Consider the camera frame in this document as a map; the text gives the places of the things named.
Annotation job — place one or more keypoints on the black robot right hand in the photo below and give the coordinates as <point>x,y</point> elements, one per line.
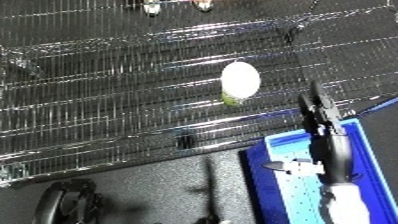
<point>331,146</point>

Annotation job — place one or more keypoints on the white paper cup green band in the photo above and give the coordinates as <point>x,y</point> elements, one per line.
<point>240,81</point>

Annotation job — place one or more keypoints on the pale robot right arm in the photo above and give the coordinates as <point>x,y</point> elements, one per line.
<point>346,205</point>

